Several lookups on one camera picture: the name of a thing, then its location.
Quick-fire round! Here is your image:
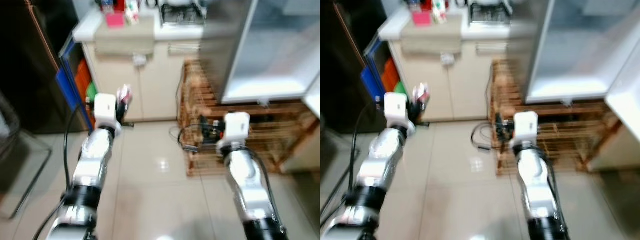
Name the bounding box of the colourful red white snack bag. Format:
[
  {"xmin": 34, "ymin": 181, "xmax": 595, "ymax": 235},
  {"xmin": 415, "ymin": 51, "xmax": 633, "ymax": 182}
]
[
  {"xmin": 116, "ymin": 84, "xmax": 134, "ymax": 107},
  {"xmin": 412, "ymin": 82, "xmax": 432, "ymax": 105}
]

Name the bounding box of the silver white fridge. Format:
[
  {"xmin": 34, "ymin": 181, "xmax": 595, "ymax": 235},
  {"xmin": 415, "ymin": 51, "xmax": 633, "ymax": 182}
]
[
  {"xmin": 507, "ymin": 0, "xmax": 640, "ymax": 104},
  {"xmin": 199, "ymin": 0, "xmax": 321, "ymax": 104}
]

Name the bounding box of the white fridge drawer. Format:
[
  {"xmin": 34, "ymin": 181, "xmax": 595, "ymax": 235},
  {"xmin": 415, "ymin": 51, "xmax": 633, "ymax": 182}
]
[
  {"xmin": 581, "ymin": 0, "xmax": 637, "ymax": 16},
  {"xmin": 281, "ymin": 0, "xmax": 321, "ymax": 16}
]

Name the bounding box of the beige kitchen counter cabinet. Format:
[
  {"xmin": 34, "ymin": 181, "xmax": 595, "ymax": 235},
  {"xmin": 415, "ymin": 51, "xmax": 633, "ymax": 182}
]
[
  {"xmin": 72, "ymin": 9, "xmax": 212, "ymax": 124},
  {"xmin": 378, "ymin": 9, "xmax": 517, "ymax": 124}
]

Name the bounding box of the orange red flat board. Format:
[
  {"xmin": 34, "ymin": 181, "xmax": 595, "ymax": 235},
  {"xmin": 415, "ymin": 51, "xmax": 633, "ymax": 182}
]
[
  {"xmin": 380, "ymin": 57, "xmax": 401, "ymax": 94},
  {"xmin": 74, "ymin": 58, "xmax": 94, "ymax": 94}
]

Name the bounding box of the blue flat board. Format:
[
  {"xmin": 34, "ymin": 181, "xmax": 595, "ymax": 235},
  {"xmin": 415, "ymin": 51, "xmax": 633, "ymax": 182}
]
[
  {"xmin": 360, "ymin": 37, "xmax": 401, "ymax": 102},
  {"xmin": 55, "ymin": 39, "xmax": 96, "ymax": 129}
]

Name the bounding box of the beige cloth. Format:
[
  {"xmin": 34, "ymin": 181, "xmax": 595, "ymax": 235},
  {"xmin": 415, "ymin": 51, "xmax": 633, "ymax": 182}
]
[
  {"xmin": 399, "ymin": 22, "xmax": 464, "ymax": 56},
  {"xmin": 93, "ymin": 22, "xmax": 156, "ymax": 56}
]

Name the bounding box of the wooden slatted pallet rack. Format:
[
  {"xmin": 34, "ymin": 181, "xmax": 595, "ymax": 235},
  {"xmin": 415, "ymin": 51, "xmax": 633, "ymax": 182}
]
[
  {"xmin": 487, "ymin": 58, "xmax": 624, "ymax": 176},
  {"xmin": 177, "ymin": 59, "xmax": 321, "ymax": 177}
]

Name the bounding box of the dark wooden cabinet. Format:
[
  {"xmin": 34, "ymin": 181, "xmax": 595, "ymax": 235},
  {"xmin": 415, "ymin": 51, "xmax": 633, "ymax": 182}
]
[
  {"xmin": 0, "ymin": 0, "xmax": 87, "ymax": 134},
  {"xmin": 320, "ymin": 0, "xmax": 392, "ymax": 134}
]

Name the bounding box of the white green red carton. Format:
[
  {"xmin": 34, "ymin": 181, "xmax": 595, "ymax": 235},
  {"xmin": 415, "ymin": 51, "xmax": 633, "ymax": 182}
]
[
  {"xmin": 432, "ymin": 0, "xmax": 448, "ymax": 25},
  {"xmin": 124, "ymin": 0, "xmax": 140, "ymax": 25}
]

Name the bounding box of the steel gas stove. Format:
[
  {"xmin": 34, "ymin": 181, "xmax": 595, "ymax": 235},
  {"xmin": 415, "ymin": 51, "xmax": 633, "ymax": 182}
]
[
  {"xmin": 467, "ymin": 2, "xmax": 511, "ymax": 26},
  {"xmin": 159, "ymin": 2, "xmax": 206, "ymax": 27}
]

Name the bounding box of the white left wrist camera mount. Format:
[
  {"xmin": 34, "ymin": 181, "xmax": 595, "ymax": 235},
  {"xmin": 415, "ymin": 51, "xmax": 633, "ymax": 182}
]
[
  {"xmin": 93, "ymin": 93, "xmax": 123, "ymax": 132},
  {"xmin": 383, "ymin": 92, "xmax": 412, "ymax": 132}
]

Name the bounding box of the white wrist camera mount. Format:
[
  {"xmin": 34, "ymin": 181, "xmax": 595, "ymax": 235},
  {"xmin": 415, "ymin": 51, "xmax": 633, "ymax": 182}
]
[
  {"xmin": 93, "ymin": 93, "xmax": 123, "ymax": 132},
  {"xmin": 222, "ymin": 111, "xmax": 251, "ymax": 146},
  {"xmin": 513, "ymin": 111, "xmax": 540, "ymax": 146},
  {"xmin": 383, "ymin": 92, "xmax": 412, "ymax": 132}
]

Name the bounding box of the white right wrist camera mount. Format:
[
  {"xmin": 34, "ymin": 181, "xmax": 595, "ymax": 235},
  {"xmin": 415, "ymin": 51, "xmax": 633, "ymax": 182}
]
[
  {"xmin": 513, "ymin": 111, "xmax": 540, "ymax": 146},
  {"xmin": 222, "ymin": 111, "xmax": 251, "ymax": 146}
]

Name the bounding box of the black floor cable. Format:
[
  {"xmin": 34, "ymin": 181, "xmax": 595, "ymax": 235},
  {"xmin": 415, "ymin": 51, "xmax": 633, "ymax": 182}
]
[
  {"xmin": 471, "ymin": 122, "xmax": 501, "ymax": 151},
  {"xmin": 169, "ymin": 124, "xmax": 205, "ymax": 153}
]

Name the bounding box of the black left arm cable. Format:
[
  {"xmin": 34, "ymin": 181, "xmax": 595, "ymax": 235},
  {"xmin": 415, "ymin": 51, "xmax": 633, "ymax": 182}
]
[
  {"xmin": 320, "ymin": 102, "xmax": 386, "ymax": 237},
  {"xmin": 32, "ymin": 106, "xmax": 83, "ymax": 240}
]

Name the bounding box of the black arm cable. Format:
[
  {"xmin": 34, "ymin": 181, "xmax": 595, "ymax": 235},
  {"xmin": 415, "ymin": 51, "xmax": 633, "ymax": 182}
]
[
  {"xmin": 320, "ymin": 102, "xmax": 386, "ymax": 237},
  {"xmin": 32, "ymin": 106, "xmax": 83, "ymax": 240},
  {"xmin": 249, "ymin": 149, "xmax": 282, "ymax": 228},
  {"xmin": 541, "ymin": 146, "xmax": 569, "ymax": 232}
]

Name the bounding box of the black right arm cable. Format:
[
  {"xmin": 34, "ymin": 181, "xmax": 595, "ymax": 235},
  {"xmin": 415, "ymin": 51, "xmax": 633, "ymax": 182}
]
[
  {"xmin": 541, "ymin": 146, "xmax": 569, "ymax": 232},
  {"xmin": 249, "ymin": 149, "xmax": 282, "ymax": 228}
]

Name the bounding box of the grey metal frame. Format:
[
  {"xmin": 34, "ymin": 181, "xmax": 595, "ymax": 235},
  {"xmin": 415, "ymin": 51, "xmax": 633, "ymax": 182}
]
[{"xmin": 0, "ymin": 89, "xmax": 54, "ymax": 222}]

